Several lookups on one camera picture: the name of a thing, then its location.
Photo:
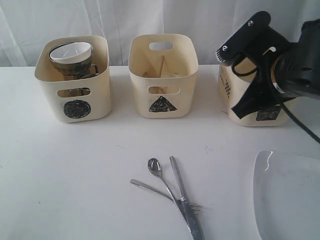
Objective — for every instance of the cream bin with square mark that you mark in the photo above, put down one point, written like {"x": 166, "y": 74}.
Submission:
{"x": 231, "y": 89}

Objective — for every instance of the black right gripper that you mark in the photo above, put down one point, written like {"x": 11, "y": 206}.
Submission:
{"x": 297, "y": 74}

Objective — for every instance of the steel table knife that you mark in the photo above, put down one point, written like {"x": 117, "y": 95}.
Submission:
{"x": 193, "y": 223}

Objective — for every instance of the steel mug with handle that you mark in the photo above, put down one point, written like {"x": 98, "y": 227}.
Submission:
{"x": 91, "y": 72}

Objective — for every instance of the steel fork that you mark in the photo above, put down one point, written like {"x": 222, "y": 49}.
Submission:
{"x": 194, "y": 207}

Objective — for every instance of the cream bin with triangle mark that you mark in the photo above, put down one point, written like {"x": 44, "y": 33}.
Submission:
{"x": 179, "y": 72}

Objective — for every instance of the steel spoon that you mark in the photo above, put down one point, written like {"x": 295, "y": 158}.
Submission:
{"x": 156, "y": 169}

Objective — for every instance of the white ceramic bowl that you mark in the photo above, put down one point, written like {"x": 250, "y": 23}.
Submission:
{"x": 71, "y": 53}

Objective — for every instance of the cream bin with circle mark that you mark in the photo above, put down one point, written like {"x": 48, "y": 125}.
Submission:
{"x": 94, "y": 106}

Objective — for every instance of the stainless steel bowl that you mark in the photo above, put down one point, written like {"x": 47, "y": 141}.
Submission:
{"x": 72, "y": 69}

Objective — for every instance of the wooden chopstick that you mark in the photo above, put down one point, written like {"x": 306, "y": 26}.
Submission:
{"x": 162, "y": 60}
{"x": 156, "y": 89}

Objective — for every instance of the large white plate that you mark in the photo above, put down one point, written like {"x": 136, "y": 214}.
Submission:
{"x": 286, "y": 196}

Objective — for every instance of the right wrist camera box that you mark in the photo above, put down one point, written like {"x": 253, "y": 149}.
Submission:
{"x": 252, "y": 40}

